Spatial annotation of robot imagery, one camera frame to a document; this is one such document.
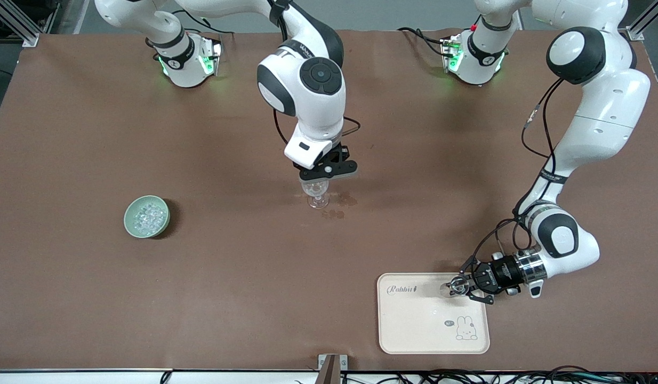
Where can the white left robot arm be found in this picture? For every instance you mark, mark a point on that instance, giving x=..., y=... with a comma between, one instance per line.
x=601, y=122

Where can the clear ice cube pile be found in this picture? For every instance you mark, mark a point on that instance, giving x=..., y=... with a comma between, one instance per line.
x=147, y=217

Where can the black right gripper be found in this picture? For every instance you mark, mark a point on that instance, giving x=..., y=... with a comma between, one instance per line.
x=345, y=153

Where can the cream rabbit print tray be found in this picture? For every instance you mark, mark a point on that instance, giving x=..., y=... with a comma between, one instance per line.
x=425, y=320

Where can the aluminium frame profile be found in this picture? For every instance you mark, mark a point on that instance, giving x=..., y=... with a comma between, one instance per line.
x=634, y=33
x=29, y=40

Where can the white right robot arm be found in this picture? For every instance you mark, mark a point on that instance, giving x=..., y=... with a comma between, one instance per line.
x=313, y=101

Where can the steel double jigger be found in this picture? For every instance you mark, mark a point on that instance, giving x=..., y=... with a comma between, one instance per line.
x=457, y=286

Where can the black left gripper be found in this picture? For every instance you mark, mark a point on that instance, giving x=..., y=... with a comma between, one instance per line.
x=500, y=275

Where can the green ceramic bowl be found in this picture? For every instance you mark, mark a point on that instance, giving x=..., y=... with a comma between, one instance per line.
x=161, y=231

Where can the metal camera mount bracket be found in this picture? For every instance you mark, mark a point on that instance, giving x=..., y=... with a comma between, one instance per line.
x=331, y=368

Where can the brown table mat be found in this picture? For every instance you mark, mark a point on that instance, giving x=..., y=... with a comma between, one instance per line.
x=254, y=298

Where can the clear wine glass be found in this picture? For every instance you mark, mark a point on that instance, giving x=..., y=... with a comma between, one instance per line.
x=314, y=188

